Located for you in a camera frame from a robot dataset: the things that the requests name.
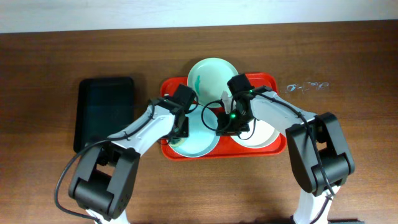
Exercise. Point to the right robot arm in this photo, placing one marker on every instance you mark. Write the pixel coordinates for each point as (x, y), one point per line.
(320, 157)

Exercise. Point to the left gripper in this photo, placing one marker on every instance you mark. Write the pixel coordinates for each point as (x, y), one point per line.
(180, 133)

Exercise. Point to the black plastic tray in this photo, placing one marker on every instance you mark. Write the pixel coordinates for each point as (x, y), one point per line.
(105, 106)

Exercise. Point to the light blue plate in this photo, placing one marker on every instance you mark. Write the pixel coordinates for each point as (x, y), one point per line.
(200, 140)

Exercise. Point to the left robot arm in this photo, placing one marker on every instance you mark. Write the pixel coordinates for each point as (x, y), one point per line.
(105, 175)

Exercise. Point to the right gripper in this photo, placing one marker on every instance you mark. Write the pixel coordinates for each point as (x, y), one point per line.
(230, 128)

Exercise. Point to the mint green plate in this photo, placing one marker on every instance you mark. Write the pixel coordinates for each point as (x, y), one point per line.
(209, 77)

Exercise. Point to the white plate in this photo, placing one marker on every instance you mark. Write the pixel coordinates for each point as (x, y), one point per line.
(260, 134)

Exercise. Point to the red plastic tray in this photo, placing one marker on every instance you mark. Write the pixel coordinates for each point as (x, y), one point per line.
(227, 147)

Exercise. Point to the green yellow sponge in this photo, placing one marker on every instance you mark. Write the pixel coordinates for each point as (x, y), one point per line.
(176, 142)

